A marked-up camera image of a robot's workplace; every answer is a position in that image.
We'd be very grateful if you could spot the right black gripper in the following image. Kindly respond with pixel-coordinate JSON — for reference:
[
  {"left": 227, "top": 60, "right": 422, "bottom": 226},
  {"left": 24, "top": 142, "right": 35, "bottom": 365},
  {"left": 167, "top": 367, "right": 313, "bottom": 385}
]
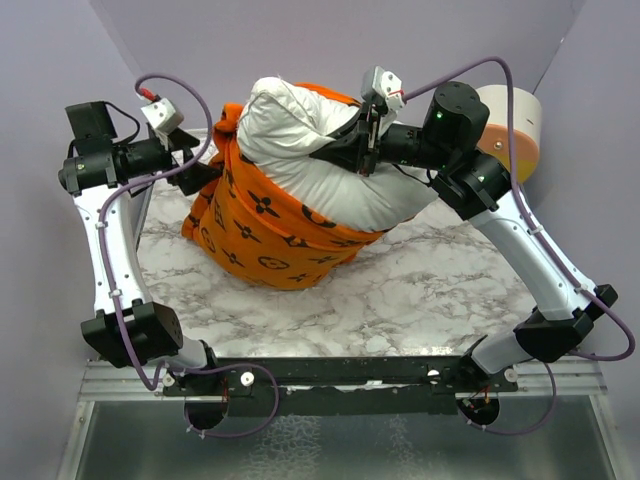
[{"left": 309, "top": 104, "right": 451, "bottom": 179}]

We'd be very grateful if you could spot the orange patterned fleece pillowcase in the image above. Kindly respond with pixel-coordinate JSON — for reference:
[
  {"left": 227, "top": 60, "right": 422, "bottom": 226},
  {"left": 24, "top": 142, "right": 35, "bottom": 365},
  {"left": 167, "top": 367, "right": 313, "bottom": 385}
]
[{"left": 180, "top": 82, "right": 416, "bottom": 292}]

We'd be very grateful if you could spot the white pillow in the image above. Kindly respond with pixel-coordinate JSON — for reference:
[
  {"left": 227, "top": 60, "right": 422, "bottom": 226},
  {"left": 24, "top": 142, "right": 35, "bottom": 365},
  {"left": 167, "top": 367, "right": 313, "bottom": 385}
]
[{"left": 236, "top": 75, "right": 440, "bottom": 233}]

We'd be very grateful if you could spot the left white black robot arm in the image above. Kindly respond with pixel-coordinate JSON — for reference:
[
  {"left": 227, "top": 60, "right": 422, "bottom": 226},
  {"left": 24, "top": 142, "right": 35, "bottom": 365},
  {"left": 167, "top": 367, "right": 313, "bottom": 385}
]
[{"left": 58, "top": 96, "right": 221, "bottom": 395}]

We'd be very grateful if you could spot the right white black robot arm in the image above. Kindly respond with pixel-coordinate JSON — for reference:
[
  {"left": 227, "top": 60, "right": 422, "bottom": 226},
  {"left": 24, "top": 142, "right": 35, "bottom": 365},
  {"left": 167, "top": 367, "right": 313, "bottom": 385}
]
[{"left": 311, "top": 81, "right": 618, "bottom": 391}]

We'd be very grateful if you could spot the white cylinder with striped face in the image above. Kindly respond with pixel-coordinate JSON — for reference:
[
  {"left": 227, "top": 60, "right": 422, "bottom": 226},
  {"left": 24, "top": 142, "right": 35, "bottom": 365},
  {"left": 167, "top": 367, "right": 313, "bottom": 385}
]
[{"left": 477, "top": 85, "right": 542, "bottom": 184}]

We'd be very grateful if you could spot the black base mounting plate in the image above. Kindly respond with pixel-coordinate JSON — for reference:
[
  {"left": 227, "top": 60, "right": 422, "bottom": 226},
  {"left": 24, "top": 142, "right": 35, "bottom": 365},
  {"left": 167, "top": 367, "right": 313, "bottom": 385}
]
[{"left": 163, "top": 356, "right": 518, "bottom": 417}]

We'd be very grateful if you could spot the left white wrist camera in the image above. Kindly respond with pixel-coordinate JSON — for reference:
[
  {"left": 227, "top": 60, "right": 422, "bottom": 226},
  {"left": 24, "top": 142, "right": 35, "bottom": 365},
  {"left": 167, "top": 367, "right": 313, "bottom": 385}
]
[{"left": 141, "top": 98, "right": 184, "bottom": 135}]

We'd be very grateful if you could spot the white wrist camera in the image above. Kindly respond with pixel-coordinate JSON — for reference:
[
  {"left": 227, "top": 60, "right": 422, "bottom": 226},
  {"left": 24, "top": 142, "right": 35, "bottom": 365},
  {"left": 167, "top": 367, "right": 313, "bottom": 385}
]
[
  {"left": 141, "top": 98, "right": 184, "bottom": 135},
  {"left": 360, "top": 66, "right": 405, "bottom": 112}
]

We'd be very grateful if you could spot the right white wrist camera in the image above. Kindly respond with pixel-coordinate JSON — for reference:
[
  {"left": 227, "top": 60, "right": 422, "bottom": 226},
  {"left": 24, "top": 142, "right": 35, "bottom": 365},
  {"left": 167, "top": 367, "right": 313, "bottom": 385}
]
[{"left": 360, "top": 66, "right": 405, "bottom": 112}]

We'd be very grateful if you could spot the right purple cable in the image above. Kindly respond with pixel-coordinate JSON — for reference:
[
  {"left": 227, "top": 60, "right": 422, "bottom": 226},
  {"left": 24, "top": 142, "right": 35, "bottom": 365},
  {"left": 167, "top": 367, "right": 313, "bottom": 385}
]
[{"left": 403, "top": 55, "right": 636, "bottom": 436}]

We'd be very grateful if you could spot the aluminium rail frame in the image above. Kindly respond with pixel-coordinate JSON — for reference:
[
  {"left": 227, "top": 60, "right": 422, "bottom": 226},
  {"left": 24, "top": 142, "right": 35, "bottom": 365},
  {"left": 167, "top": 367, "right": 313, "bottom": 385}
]
[{"left": 55, "top": 130, "right": 617, "bottom": 480}]

